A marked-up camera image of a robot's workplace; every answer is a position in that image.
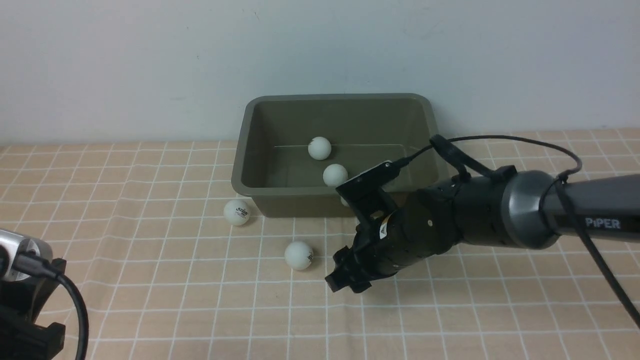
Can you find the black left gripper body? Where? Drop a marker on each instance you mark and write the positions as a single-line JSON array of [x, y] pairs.
[[21, 338]]

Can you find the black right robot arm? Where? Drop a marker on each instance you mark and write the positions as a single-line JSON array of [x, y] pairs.
[[522, 212]]

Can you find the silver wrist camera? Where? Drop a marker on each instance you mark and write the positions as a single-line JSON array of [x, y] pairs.
[[370, 180], [23, 256]]

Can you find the plain white ball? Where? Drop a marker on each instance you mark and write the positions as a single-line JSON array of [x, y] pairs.
[[334, 175], [319, 148]]

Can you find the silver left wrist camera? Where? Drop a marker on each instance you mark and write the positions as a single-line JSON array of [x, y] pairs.
[[23, 256]]

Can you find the peach checkered tablecloth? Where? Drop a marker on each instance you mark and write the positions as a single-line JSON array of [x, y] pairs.
[[166, 277]]

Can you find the olive green plastic bin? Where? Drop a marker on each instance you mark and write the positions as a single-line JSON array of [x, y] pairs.
[[273, 168]]

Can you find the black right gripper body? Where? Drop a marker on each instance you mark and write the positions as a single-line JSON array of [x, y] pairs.
[[424, 226]]

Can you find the white ball with logo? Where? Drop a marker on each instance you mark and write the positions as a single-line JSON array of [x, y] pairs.
[[236, 212]]

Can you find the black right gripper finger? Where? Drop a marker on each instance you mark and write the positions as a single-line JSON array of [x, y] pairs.
[[338, 280], [345, 259]]

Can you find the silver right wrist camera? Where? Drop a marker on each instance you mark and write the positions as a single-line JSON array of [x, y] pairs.
[[370, 180]]

